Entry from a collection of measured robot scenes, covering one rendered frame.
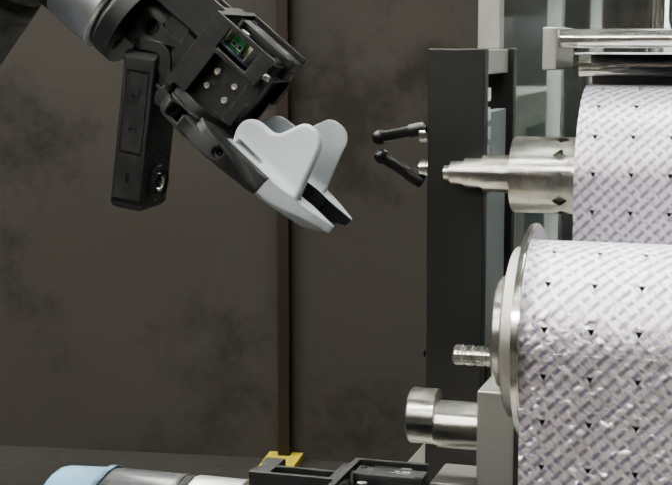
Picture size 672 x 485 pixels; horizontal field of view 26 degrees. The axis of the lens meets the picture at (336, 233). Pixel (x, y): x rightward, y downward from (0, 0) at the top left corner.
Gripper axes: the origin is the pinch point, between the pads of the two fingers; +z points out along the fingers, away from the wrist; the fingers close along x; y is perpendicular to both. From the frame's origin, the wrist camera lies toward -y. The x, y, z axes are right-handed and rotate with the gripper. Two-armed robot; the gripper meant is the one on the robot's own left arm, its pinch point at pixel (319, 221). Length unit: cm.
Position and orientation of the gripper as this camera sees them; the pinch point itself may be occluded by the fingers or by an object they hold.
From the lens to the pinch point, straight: 100.2
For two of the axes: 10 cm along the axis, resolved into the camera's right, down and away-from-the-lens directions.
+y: 6.1, -7.4, -2.8
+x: 2.9, -1.2, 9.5
